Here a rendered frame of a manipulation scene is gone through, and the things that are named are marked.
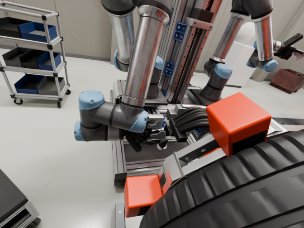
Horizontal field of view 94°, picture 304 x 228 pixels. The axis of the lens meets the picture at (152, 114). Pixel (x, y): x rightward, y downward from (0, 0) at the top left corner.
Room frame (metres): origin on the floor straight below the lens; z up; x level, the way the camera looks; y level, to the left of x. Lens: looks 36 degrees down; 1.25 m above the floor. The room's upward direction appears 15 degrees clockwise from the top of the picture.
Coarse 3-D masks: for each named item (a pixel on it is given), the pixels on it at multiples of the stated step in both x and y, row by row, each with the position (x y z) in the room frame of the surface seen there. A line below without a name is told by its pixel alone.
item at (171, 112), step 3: (168, 111) 0.42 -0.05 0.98; (171, 111) 0.42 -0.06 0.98; (174, 111) 0.42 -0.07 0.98; (168, 114) 0.41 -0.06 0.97; (171, 114) 0.40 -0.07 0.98; (174, 114) 0.41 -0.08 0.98; (177, 114) 0.41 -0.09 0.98; (168, 117) 0.40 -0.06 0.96; (171, 117) 0.41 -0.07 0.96; (174, 117) 0.41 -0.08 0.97
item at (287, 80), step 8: (280, 72) 5.15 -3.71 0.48; (288, 72) 5.01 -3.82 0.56; (296, 72) 5.55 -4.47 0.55; (272, 80) 5.19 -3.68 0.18; (280, 80) 5.04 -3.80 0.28; (288, 80) 4.91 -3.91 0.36; (296, 80) 4.78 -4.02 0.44; (280, 88) 4.99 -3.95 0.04; (288, 88) 4.79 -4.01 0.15; (296, 88) 4.83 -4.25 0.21
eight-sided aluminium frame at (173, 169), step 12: (276, 120) 0.29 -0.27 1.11; (288, 120) 0.30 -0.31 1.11; (300, 120) 0.32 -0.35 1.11; (276, 132) 0.23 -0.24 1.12; (288, 132) 0.24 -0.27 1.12; (192, 144) 0.25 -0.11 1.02; (204, 144) 0.24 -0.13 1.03; (216, 144) 0.25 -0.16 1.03; (180, 156) 0.23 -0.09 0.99; (192, 156) 0.23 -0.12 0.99; (204, 156) 0.21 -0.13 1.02; (216, 156) 0.21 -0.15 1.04; (168, 168) 0.20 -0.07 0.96; (180, 168) 0.20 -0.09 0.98; (192, 168) 0.19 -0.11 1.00; (168, 180) 0.19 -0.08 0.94; (180, 180) 0.18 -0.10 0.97
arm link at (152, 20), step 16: (144, 0) 0.46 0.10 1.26; (160, 0) 0.46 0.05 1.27; (144, 16) 0.45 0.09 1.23; (160, 16) 0.46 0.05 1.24; (144, 32) 0.43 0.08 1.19; (160, 32) 0.46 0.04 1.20; (144, 48) 0.42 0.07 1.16; (144, 64) 0.40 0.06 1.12; (128, 80) 0.38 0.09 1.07; (144, 80) 0.38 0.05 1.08; (128, 96) 0.36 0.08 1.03; (144, 96) 0.37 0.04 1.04; (112, 112) 0.33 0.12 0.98; (128, 112) 0.33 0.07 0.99; (144, 112) 0.36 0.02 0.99; (128, 128) 0.32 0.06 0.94; (144, 128) 0.33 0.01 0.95
